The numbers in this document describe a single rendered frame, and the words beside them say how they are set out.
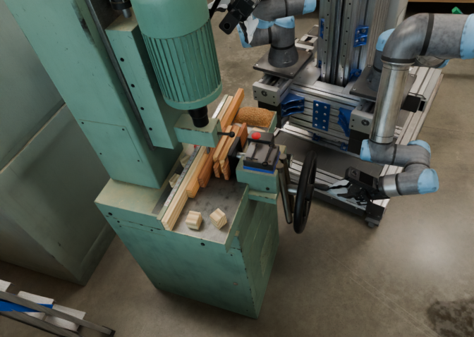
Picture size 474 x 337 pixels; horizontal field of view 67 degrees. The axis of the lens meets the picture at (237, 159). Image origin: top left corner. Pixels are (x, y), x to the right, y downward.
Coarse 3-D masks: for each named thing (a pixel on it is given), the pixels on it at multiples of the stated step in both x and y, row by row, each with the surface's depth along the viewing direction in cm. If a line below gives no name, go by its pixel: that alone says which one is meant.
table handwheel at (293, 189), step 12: (312, 156) 116; (312, 168) 125; (300, 180) 110; (312, 180) 133; (288, 192) 123; (300, 192) 109; (312, 192) 121; (300, 204) 109; (300, 216) 111; (300, 228) 115
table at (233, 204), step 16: (272, 128) 137; (208, 192) 116; (224, 192) 115; (240, 192) 114; (256, 192) 117; (192, 208) 113; (208, 208) 112; (224, 208) 111; (240, 208) 112; (176, 224) 109; (208, 224) 108; (176, 240) 112; (192, 240) 108; (208, 240) 104; (224, 240) 103
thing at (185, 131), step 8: (184, 120) 116; (192, 120) 115; (216, 120) 114; (176, 128) 114; (184, 128) 113; (192, 128) 113; (200, 128) 112; (208, 128) 112; (216, 128) 113; (176, 136) 117; (184, 136) 116; (192, 136) 115; (200, 136) 113; (208, 136) 112; (216, 136) 114; (200, 144) 116; (208, 144) 115; (216, 144) 115
